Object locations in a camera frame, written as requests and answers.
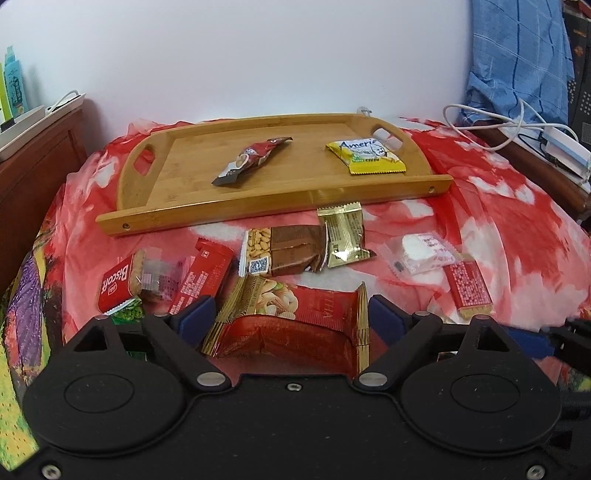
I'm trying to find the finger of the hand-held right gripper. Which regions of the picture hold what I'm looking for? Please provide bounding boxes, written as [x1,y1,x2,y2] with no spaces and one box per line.
[505,318,591,365]

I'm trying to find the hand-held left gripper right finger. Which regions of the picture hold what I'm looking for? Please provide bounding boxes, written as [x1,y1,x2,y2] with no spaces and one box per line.
[353,294,513,391]

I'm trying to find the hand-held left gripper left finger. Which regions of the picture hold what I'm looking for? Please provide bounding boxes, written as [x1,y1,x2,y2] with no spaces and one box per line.
[69,295,232,393]

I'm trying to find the small red wafer packet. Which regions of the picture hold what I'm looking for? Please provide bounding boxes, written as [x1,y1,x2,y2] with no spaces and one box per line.
[442,260,498,320]
[170,237,235,319]

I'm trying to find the green snack packet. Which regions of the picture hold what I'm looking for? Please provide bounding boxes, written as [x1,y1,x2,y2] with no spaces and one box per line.
[111,298,148,361]

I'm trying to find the clear white candy packet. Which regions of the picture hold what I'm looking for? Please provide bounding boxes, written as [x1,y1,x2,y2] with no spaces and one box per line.
[381,232,462,278]

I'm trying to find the large red nut packet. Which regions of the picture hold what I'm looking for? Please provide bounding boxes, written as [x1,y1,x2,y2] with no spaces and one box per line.
[201,275,371,376]

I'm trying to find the red biscuit packet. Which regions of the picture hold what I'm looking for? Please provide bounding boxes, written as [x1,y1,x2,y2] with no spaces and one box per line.
[96,249,147,315]

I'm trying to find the gold foil snack packet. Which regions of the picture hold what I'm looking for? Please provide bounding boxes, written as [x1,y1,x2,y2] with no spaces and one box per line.
[317,202,377,269]

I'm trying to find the brown peanut bar packet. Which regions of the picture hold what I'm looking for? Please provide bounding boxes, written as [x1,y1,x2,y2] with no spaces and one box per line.
[239,224,329,278]

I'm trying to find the wooden serving tray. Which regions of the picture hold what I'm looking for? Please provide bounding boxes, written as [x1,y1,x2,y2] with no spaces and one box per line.
[95,113,454,237]

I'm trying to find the clear pink cookie packet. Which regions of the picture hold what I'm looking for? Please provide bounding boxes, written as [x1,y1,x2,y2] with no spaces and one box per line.
[139,249,185,303]

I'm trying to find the red white floral blanket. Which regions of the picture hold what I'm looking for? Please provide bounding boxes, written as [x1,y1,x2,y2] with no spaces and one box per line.
[28,117,591,398]

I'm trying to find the yellow snack packet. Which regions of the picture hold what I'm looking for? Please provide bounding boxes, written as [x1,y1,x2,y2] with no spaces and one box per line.
[324,137,407,176]

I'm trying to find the brown red coffee sachet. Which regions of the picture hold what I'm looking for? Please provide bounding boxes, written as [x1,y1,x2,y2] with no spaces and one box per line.
[211,136,294,188]

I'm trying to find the wooden nightstand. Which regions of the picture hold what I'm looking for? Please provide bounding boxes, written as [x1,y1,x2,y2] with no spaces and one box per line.
[466,124,591,219]

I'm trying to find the white blue box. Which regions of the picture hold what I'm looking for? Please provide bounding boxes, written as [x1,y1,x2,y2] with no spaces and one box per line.
[539,127,591,180]

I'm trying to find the wooden cabinet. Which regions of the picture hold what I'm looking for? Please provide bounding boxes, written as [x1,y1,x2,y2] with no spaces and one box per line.
[0,99,100,291]

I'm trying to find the white power strip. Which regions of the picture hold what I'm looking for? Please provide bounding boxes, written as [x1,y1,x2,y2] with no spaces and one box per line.
[44,93,87,116]

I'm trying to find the white plastic tray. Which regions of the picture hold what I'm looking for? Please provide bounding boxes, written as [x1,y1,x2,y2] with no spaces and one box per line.
[0,105,47,161]

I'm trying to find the dark patterned cloth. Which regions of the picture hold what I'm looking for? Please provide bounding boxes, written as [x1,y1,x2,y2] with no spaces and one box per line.
[562,0,591,155]

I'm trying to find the blue checked cloth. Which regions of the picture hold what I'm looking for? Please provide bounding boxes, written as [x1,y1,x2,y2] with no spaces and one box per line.
[464,0,575,129]

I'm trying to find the green spray bottle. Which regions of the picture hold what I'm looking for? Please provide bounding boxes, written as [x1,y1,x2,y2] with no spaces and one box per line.
[0,62,14,125]

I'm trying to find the white charger cables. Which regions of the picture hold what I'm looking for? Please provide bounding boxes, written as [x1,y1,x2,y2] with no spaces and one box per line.
[442,98,575,152]

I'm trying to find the white power cable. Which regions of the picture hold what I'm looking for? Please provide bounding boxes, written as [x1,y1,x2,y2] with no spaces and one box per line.
[45,90,80,113]

